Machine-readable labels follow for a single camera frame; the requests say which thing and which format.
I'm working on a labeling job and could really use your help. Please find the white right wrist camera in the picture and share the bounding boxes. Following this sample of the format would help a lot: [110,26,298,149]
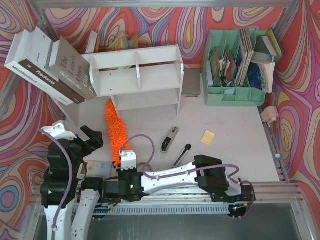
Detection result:
[119,150,137,171]

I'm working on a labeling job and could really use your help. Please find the white wooden bookshelf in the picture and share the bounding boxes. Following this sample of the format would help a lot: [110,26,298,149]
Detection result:
[57,44,185,127]

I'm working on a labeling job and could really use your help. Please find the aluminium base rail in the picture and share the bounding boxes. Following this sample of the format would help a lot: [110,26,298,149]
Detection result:
[32,184,303,206]

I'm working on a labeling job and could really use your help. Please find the white paperback book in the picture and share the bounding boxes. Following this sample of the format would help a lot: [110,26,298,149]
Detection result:
[251,59,276,94]

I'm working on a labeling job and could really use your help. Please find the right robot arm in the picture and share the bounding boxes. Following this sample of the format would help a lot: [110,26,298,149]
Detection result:
[102,155,256,203]

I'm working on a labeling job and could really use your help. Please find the pink tape dispenser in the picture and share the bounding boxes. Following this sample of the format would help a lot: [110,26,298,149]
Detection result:
[260,105,279,128]

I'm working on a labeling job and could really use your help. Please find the black white stapler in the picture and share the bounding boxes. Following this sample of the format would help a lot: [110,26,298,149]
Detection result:
[160,126,179,154]

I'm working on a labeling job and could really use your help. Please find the blue yellow book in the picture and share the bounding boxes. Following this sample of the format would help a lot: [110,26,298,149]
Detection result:
[262,28,284,63]

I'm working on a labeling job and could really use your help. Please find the mint green desk organizer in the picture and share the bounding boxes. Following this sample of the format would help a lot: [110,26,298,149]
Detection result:
[201,28,266,107]

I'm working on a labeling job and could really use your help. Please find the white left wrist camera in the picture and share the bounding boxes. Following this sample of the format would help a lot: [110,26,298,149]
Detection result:
[41,120,77,141]

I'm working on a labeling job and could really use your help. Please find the white Mademoiselle book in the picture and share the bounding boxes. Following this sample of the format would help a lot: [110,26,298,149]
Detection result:
[4,27,76,106]

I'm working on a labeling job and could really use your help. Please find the books behind shelf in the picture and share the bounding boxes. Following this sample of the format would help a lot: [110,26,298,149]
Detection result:
[78,31,139,54]

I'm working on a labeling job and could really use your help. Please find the The Lonely Ones book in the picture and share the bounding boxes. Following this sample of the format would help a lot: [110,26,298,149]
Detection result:
[46,37,97,100]

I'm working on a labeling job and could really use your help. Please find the orange microfiber duster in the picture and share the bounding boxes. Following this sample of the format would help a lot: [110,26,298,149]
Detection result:
[105,99,128,168]

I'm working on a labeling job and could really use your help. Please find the grey notebook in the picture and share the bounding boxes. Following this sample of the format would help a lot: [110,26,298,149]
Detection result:
[182,68,201,96]

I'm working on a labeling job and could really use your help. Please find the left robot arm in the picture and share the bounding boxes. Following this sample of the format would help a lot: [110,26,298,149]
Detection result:
[40,123,104,240]

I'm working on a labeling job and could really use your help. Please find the black silver pen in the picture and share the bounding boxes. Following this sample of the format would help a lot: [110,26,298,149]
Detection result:
[172,143,192,168]

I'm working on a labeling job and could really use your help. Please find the brown Fredonia book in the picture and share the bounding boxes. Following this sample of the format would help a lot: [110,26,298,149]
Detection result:
[18,39,86,105]

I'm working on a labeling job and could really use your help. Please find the yellow sticky note pad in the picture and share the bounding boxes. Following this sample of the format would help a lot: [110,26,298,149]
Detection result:
[200,130,216,146]

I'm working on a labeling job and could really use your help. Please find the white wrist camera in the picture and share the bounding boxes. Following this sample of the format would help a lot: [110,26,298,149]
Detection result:
[119,150,137,171]
[41,120,77,141]

